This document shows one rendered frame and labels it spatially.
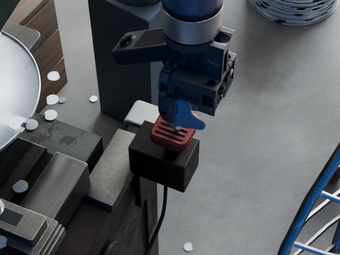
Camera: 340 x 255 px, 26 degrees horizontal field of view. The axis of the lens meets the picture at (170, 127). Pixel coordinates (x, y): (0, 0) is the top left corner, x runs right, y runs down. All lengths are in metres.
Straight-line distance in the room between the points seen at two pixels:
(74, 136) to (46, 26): 0.76
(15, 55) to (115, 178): 0.25
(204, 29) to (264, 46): 1.39
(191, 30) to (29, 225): 0.35
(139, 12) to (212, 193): 0.52
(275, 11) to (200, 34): 1.43
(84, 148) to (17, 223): 0.24
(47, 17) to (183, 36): 1.08
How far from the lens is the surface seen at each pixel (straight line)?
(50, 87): 2.08
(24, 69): 1.14
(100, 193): 1.16
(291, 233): 0.29
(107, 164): 1.19
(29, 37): 1.19
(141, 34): 1.00
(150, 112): 1.27
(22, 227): 1.01
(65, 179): 1.10
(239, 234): 1.86
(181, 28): 0.87
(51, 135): 1.23
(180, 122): 1.03
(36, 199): 1.09
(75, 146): 1.21
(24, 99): 1.10
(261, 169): 1.97
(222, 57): 0.91
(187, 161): 1.11
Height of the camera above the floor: 1.62
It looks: 53 degrees down
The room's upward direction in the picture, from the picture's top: straight up
